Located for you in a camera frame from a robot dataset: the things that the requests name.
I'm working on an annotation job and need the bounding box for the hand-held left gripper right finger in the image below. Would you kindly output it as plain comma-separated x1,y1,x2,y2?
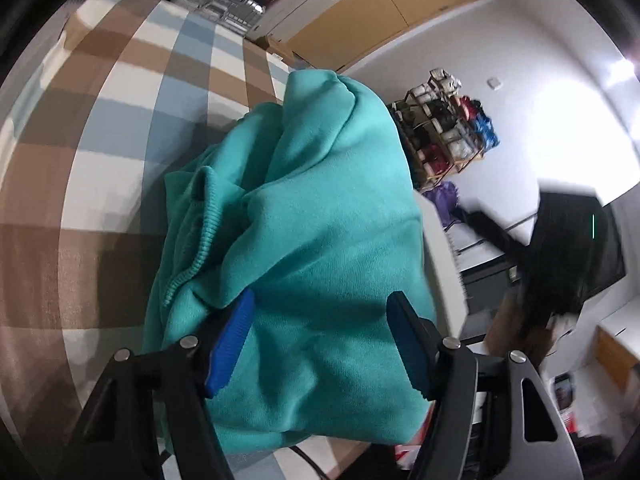
386,290,587,480

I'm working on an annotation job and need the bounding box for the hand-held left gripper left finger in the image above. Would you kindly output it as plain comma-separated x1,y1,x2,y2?
55,288,257,480

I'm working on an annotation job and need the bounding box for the teal zip hoodie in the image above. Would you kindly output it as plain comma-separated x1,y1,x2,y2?
141,69,446,453

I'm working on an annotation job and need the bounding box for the dark grey cabinet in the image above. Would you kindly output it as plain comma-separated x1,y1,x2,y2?
459,255,522,332

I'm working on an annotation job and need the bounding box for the black television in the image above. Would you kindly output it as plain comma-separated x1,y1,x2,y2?
537,190,627,311

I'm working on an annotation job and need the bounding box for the white and wood cabinet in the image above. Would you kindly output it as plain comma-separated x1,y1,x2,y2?
594,304,640,397

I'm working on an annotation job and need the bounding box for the black smartphone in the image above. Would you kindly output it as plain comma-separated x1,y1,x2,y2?
552,372,576,411

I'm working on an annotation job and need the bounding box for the purple garment bag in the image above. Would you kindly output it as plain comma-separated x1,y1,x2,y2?
422,182,461,227

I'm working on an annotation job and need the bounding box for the wooden shoe rack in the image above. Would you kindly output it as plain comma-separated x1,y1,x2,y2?
387,67,501,191

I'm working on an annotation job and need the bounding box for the checked bed sheet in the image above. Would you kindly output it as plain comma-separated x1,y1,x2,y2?
0,0,426,480

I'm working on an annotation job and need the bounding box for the wooden door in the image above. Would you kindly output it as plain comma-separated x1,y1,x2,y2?
290,0,496,74

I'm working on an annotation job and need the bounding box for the clear plastic drawer unit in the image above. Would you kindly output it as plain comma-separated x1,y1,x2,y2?
172,0,266,27

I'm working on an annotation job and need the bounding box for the black cable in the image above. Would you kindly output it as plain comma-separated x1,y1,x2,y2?
290,442,334,480

